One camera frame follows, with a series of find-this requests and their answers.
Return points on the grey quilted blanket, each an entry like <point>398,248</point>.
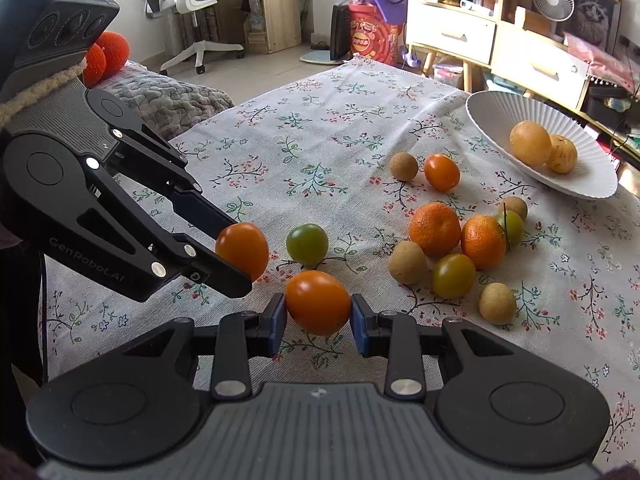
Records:
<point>160,95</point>

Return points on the white ribbed plate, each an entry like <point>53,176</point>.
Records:
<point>495,110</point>

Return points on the small yellow round fruit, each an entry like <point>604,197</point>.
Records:
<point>562,155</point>

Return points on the white drawer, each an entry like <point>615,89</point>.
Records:
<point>452,35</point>
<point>542,67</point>

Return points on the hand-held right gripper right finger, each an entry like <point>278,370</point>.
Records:
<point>359,325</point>

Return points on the black flat device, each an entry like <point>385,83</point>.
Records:
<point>340,30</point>

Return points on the clear storage box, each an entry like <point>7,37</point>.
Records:
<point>449,77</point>

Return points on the round stand base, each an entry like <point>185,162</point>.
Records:
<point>315,56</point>

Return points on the green tomato with stem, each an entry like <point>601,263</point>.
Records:
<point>512,227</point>

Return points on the brown longan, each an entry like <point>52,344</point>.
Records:
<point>497,303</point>
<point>408,262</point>
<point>516,206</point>
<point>403,166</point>

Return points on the white desk fan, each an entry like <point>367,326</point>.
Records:
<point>552,0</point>

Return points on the black box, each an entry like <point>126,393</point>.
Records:
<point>605,100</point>

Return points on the small white device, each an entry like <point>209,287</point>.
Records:
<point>475,5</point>

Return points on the orange tomato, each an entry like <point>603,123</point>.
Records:
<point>317,300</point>
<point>245,247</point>
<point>442,172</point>

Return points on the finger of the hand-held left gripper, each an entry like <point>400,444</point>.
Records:
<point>200,210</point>
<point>225,275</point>

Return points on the beige cup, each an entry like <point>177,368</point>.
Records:
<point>520,16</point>

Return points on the pink cloth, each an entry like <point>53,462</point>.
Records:
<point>605,60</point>

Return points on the framed cat picture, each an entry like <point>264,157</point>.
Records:
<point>595,10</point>

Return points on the narrow wooden cabinet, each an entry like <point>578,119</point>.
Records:
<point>280,5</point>

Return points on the yellow-green tomato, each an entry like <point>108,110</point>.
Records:
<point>453,275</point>

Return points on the orange knitted ball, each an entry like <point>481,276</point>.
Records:
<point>114,50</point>
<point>94,66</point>

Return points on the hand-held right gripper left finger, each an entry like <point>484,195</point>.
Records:
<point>277,322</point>

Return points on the large yellow round fruit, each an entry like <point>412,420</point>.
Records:
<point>529,142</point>

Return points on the red gift bag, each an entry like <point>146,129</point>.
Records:
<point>367,35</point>

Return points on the orange mandarin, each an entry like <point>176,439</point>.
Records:
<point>435,229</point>
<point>481,242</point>

